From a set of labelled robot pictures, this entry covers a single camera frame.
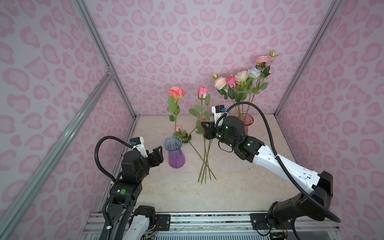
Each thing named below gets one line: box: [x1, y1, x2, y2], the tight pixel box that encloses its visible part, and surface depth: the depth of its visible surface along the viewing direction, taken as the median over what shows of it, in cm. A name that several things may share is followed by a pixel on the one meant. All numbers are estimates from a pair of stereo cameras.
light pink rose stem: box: [255, 49, 278, 79], surface depth 81 cm
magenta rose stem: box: [188, 86, 211, 182], surface depth 71 cm
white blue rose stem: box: [248, 67, 269, 94], surface depth 82 cm
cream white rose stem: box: [235, 70, 250, 82], surface depth 80 cm
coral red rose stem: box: [167, 86, 187, 145], surface depth 74 cm
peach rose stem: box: [213, 74, 239, 118], surface depth 82 cm
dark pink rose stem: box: [226, 76, 241, 118], surface depth 81 cm
